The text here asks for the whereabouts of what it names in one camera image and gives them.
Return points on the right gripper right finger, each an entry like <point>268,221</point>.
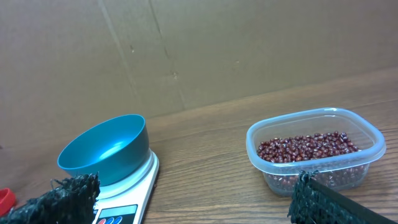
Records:
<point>315,203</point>

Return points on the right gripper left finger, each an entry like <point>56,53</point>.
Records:
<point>71,202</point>

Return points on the red scoop blue handle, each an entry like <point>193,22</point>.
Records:
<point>7,200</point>

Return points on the white digital kitchen scale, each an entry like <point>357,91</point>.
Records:
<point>126,201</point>

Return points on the blue bowl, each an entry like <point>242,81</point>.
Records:
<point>112,149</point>

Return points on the red beans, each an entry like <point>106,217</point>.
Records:
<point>311,147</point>

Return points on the clear plastic container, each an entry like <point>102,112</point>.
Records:
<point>281,177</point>

